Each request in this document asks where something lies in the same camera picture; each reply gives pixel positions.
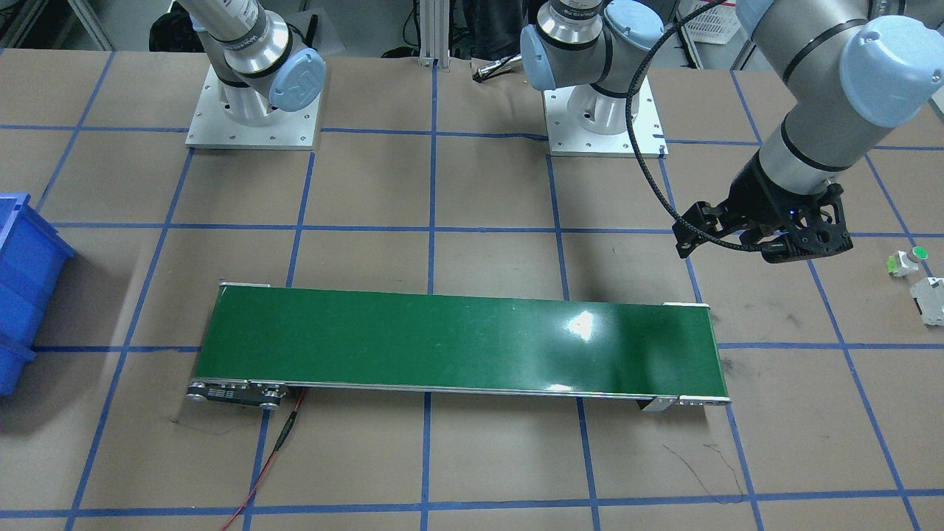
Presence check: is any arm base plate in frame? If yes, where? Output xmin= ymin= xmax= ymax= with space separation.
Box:
xmin=185 ymin=67 xmax=322 ymax=150
xmin=542 ymin=77 xmax=668 ymax=158

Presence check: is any blue plastic bin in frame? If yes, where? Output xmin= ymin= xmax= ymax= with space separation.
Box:
xmin=1 ymin=192 xmax=74 ymax=396

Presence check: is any green push button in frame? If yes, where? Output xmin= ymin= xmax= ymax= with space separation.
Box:
xmin=886 ymin=246 xmax=929 ymax=277

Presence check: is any white red circuit breaker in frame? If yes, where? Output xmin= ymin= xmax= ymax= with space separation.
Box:
xmin=910 ymin=277 xmax=943 ymax=326

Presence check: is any green conveyor belt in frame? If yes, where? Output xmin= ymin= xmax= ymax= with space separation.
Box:
xmin=187 ymin=282 xmax=731 ymax=411

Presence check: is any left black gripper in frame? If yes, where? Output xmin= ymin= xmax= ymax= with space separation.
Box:
xmin=682 ymin=155 xmax=853 ymax=263

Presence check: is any aluminium frame post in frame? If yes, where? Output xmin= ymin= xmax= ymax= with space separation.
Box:
xmin=417 ymin=0 xmax=451 ymax=69

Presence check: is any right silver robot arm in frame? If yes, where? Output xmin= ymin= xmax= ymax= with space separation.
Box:
xmin=179 ymin=1 xmax=327 ymax=125

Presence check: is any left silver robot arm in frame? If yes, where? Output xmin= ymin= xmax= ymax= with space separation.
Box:
xmin=481 ymin=69 xmax=942 ymax=279

